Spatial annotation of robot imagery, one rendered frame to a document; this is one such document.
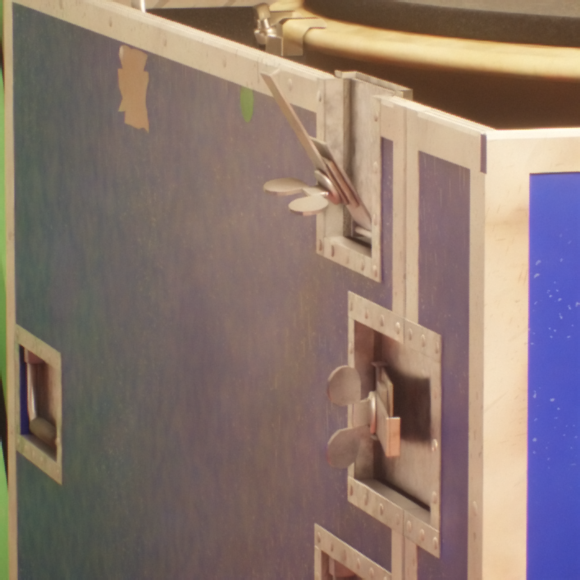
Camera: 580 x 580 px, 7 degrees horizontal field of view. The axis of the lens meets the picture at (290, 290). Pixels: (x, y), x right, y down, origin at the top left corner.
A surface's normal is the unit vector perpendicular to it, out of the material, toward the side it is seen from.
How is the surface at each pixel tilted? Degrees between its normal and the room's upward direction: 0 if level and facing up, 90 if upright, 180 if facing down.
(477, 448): 90
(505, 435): 90
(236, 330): 90
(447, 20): 90
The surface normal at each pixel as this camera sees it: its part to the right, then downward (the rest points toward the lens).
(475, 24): -0.73, 0.10
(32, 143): -0.96, 0.04
